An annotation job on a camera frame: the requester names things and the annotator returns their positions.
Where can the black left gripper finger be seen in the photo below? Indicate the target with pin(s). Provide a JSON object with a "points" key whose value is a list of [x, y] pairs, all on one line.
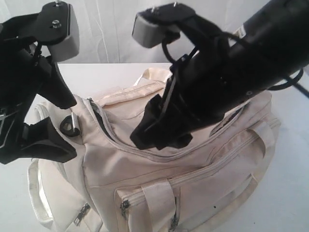
{"points": [[54, 88], [40, 140]]}

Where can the cream fabric duffel bag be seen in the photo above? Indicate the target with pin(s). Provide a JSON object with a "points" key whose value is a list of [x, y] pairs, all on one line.
{"points": [[111, 186]]}

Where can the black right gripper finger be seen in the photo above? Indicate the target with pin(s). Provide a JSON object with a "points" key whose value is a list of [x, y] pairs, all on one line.
{"points": [[156, 126], [177, 138]]}

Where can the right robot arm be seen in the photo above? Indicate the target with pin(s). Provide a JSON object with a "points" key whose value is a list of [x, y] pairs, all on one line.
{"points": [[273, 47]]}

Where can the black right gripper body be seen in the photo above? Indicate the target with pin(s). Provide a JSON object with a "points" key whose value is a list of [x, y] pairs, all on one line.
{"points": [[206, 81]]}

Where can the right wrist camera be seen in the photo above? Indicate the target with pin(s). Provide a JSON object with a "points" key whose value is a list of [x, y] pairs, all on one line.
{"points": [[160, 24]]}

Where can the white backdrop curtain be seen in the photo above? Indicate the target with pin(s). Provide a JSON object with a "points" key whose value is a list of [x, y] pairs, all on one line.
{"points": [[105, 26]]}

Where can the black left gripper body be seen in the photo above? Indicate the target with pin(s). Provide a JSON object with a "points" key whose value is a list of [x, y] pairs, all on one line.
{"points": [[23, 68]]}

